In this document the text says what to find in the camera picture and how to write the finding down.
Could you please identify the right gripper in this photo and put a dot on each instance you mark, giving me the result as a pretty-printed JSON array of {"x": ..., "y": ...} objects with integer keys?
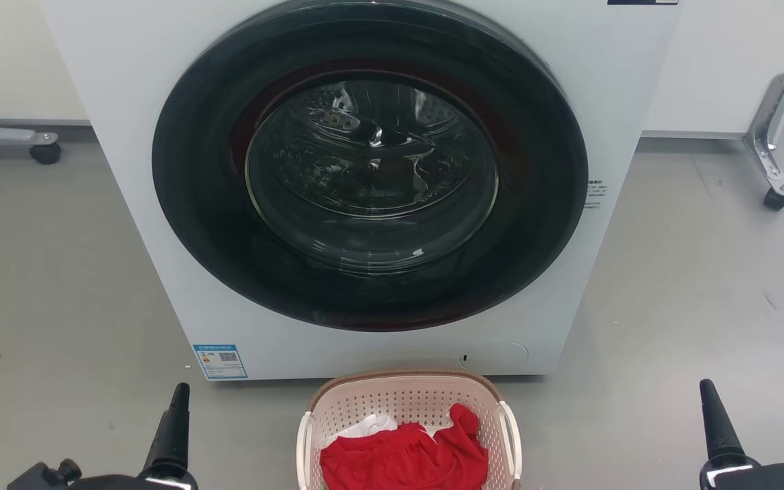
[{"x": 773, "y": 478}]

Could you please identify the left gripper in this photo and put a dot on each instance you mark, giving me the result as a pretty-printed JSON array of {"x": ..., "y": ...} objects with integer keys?
[{"x": 113, "y": 482}]

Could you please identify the beige perforated laundry basket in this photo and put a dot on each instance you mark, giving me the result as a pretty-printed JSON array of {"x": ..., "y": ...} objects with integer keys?
[{"x": 405, "y": 398}]

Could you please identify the blue energy label sticker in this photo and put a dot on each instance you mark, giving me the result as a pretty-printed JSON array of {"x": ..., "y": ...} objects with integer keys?
[{"x": 220, "y": 361}]

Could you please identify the white garment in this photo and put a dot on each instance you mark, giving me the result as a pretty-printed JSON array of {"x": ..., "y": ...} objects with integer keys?
[{"x": 368, "y": 426}]

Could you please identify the round black washer door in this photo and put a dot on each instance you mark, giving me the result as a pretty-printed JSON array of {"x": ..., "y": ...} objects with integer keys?
[{"x": 194, "y": 204}]

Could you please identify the red garment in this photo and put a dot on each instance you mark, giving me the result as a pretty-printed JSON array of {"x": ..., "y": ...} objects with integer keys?
[{"x": 405, "y": 459}]

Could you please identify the black caster wheel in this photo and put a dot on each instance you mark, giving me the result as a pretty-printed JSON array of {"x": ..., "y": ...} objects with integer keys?
[
  {"x": 776, "y": 199},
  {"x": 45, "y": 154}
]

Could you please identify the round white filter cover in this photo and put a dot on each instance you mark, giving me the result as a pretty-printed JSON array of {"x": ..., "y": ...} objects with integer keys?
[{"x": 497, "y": 356}]

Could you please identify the small printed text sticker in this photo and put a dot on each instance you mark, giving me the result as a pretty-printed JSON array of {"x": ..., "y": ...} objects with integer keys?
[{"x": 595, "y": 194}]

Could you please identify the white front-load washing machine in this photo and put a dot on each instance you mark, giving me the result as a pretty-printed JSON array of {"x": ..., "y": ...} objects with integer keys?
[{"x": 126, "y": 41}]

